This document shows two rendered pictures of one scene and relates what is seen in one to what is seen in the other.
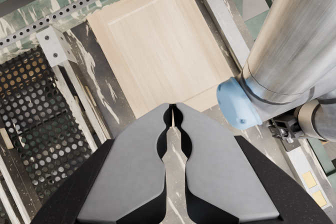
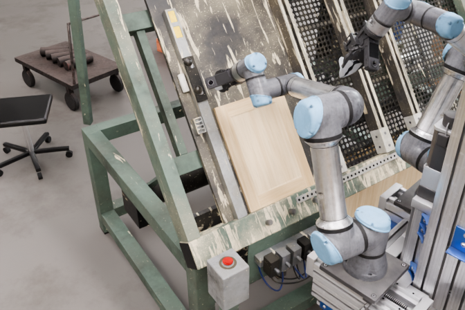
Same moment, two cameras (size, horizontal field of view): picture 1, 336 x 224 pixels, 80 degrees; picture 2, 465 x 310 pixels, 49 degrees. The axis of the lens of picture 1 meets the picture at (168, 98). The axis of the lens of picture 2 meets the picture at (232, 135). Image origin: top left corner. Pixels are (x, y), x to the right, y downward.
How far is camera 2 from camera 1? 1.78 m
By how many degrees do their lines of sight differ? 28
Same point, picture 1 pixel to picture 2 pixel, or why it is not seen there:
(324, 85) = (274, 81)
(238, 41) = (216, 145)
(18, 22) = (356, 183)
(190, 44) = (247, 151)
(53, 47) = not seen: hidden behind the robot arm
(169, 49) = (261, 150)
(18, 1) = not seen: hidden behind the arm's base
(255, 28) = (189, 161)
